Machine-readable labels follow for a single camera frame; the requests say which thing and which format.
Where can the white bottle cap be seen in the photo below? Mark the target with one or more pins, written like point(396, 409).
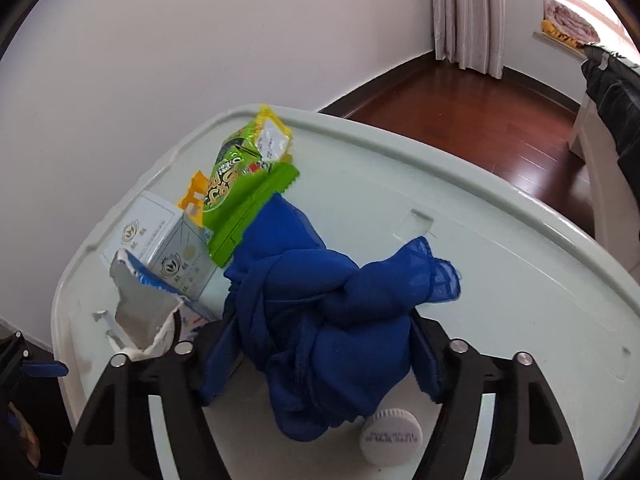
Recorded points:
point(390, 437)

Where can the green snack packet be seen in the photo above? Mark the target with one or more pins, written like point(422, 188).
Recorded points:
point(253, 164)

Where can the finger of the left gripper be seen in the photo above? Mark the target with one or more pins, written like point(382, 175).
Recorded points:
point(52, 369)

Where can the left pink curtain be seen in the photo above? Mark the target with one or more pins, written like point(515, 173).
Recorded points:
point(471, 34)

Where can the blue cloth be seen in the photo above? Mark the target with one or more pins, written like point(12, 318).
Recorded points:
point(330, 336)

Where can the white grey cardboard box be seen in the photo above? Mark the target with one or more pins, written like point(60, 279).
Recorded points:
point(166, 241)

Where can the white bed frame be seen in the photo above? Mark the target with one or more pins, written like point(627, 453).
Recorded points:
point(615, 210)

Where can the yellow item on windowsill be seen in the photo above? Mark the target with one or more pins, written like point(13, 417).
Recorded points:
point(565, 34)

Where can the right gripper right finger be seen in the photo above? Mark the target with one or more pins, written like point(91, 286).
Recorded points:
point(529, 437)

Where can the folded pink blanket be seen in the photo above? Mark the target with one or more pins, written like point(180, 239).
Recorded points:
point(557, 12)

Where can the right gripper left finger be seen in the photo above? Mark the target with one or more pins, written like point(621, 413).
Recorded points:
point(114, 436)

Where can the yellow plastic piece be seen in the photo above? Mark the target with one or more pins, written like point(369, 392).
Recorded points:
point(192, 203)

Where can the torn blue white carton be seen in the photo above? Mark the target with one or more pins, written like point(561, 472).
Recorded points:
point(150, 316)

